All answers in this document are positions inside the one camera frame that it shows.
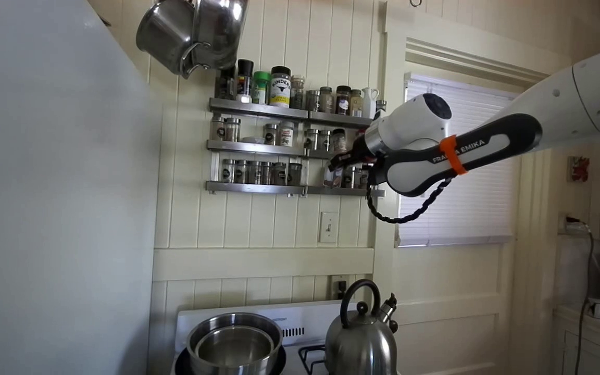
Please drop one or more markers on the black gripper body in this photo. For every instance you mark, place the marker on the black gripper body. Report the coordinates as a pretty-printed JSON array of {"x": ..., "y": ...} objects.
[{"x": 347, "y": 168}]

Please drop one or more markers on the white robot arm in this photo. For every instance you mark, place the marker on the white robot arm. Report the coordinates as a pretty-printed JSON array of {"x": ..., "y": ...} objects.
[{"x": 408, "y": 153}]

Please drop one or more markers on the green lid spice jar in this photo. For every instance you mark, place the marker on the green lid spice jar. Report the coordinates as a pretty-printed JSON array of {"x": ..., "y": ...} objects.
[{"x": 261, "y": 86}]

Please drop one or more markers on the white window blind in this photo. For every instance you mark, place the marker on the white window blind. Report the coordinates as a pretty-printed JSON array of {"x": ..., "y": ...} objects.
[{"x": 475, "y": 208}]

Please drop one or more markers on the white gas stove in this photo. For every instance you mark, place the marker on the white gas stove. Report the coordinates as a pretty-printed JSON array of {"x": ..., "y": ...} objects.
[{"x": 302, "y": 325}]

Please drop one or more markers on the hanging steel pots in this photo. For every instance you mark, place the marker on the hanging steel pots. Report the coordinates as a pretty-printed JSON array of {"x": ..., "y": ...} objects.
[{"x": 186, "y": 35}]

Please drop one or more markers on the white refrigerator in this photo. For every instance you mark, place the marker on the white refrigerator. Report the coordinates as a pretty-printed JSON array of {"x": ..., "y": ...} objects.
[{"x": 77, "y": 194}]

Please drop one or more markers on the wall light switch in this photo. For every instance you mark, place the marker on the wall light switch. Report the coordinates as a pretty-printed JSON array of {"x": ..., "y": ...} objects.
[{"x": 327, "y": 227}]

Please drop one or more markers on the metal wall spice rack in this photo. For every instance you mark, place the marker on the metal wall spice rack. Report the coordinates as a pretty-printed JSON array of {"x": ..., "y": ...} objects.
[{"x": 275, "y": 151}]

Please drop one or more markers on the steel kettle with black handle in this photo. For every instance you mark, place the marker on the steel kettle with black handle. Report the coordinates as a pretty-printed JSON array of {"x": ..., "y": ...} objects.
[{"x": 361, "y": 341}]

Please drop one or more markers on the steel saucepan black handle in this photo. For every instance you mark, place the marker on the steel saucepan black handle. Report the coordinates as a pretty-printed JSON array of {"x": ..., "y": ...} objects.
[{"x": 235, "y": 329}]

